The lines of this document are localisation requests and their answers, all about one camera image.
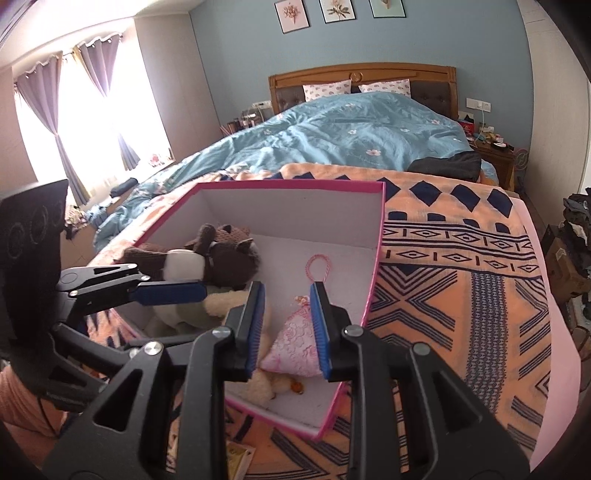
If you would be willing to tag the white patterned pillow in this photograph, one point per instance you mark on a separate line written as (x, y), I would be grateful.
(327, 91)
(385, 87)

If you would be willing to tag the wooden headboard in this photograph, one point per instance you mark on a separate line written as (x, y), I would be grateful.
(360, 71)

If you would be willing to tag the pink embroidered sachet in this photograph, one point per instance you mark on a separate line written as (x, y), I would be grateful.
(295, 341)

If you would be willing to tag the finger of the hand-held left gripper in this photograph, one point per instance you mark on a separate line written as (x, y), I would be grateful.
(171, 293)
(92, 344)

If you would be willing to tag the dark grey folded garment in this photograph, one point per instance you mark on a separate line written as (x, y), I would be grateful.
(448, 166)

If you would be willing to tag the yellow packet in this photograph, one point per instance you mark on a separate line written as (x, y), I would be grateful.
(240, 459)

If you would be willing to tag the small pink fan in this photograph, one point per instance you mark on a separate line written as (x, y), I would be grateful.
(522, 159)

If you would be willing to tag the small pink ornaments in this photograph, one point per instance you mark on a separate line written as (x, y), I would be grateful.
(160, 159)

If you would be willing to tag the framed white flower picture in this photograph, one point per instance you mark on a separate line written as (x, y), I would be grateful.
(337, 10)

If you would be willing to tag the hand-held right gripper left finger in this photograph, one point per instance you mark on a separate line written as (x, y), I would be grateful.
(256, 323)

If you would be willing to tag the person's left forearm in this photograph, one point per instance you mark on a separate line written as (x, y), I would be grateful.
(23, 406)

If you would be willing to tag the blue floral duvet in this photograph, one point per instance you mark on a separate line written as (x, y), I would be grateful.
(346, 129)

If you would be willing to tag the purple curtain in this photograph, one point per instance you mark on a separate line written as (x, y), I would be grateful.
(46, 110)
(104, 74)

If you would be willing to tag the framed pink flower picture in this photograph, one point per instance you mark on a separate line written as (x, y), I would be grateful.
(290, 16)

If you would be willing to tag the white wall socket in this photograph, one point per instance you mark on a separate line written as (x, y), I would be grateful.
(262, 103)
(478, 104)

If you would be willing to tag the brown plush toy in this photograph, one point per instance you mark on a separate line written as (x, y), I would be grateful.
(231, 263)

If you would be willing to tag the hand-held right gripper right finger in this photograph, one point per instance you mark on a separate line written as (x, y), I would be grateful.
(319, 332)

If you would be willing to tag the orange patterned blanket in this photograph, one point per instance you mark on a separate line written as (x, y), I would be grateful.
(461, 277)

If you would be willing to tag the mixed coloured cloth heap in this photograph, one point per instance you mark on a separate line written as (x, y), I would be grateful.
(76, 224)

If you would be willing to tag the beige wardrobe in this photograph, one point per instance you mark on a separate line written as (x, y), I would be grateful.
(180, 78)

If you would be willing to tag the pile of dark clothes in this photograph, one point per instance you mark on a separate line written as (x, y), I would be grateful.
(577, 214)

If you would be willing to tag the dark folded cloth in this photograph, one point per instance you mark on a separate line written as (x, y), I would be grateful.
(123, 187)

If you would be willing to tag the cluster of toiletry bottles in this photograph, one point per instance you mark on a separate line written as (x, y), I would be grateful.
(244, 122)

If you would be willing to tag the cream fluffy plush toy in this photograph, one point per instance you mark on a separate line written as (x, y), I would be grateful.
(221, 304)

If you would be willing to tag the pink cardboard box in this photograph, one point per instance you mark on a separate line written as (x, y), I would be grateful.
(300, 217)

